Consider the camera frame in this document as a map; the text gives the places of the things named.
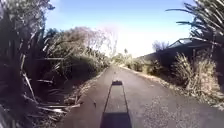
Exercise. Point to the low green bushes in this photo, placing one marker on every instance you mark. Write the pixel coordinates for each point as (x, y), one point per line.
(145, 66)

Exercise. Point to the group of bare trees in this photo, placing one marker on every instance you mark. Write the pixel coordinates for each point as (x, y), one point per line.
(90, 38)

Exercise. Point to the leaf-strewn verge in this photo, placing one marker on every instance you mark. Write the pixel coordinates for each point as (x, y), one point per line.
(78, 91)
(180, 90)

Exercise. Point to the bare tree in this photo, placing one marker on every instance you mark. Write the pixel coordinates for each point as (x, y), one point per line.
(160, 46)

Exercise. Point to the grey asphalt path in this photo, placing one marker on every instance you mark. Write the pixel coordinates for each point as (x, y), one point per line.
(146, 106)

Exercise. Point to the row of green bushes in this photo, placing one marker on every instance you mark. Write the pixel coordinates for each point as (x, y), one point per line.
(40, 63)

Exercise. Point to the building with dark roof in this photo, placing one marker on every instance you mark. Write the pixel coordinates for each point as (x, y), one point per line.
(186, 42)

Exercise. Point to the dry pale grass bush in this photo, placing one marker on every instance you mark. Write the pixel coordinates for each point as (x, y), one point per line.
(196, 75)

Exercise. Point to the long-leaved palm-like plant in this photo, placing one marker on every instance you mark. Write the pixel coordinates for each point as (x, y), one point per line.
(208, 20)

